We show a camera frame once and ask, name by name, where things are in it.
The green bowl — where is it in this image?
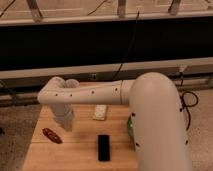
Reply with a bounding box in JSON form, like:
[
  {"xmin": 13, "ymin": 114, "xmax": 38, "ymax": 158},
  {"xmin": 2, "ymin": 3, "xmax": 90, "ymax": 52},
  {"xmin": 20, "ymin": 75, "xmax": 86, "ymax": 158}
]
[{"xmin": 127, "ymin": 116, "xmax": 134, "ymax": 139}]

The black hanging cable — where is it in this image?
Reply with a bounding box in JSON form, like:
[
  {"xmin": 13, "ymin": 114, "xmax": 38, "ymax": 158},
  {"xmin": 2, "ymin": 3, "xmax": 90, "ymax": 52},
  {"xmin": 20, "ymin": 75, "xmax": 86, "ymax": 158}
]
[{"xmin": 112, "ymin": 10, "xmax": 141, "ymax": 81}]

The black floor cable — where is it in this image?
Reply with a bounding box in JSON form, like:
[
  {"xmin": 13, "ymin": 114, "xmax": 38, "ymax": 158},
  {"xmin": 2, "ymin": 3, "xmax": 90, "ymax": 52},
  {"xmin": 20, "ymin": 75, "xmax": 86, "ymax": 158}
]
[{"xmin": 179, "ymin": 90, "xmax": 200, "ymax": 131}]

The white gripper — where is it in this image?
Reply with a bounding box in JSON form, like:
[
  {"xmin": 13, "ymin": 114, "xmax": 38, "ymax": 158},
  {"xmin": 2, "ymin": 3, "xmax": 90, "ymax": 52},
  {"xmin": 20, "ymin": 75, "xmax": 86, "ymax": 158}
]
[{"xmin": 50, "ymin": 104, "xmax": 74, "ymax": 131}]

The white sponge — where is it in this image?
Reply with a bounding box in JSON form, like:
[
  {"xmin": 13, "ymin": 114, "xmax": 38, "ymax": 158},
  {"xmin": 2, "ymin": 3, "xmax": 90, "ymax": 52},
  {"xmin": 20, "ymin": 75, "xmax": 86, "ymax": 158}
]
[{"xmin": 93, "ymin": 105, "xmax": 107, "ymax": 121}]

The black smartphone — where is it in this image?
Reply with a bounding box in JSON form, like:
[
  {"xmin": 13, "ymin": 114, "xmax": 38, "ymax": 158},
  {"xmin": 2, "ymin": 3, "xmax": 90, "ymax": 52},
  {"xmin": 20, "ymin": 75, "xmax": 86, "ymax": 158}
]
[{"xmin": 98, "ymin": 135, "xmax": 110, "ymax": 161}]

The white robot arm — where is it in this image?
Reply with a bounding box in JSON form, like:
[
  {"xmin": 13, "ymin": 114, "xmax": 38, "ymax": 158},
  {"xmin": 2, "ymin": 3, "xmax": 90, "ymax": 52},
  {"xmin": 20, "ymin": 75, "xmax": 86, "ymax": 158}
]
[{"xmin": 37, "ymin": 72, "xmax": 193, "ymax": 171}]

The wooden cutting board table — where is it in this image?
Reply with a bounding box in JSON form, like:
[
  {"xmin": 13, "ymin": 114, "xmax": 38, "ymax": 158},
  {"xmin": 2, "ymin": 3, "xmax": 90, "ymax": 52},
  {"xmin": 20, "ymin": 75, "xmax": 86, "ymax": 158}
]
[{"xmin": 22, "ymin": 104, "xmax": 138, "ymax": 171}]

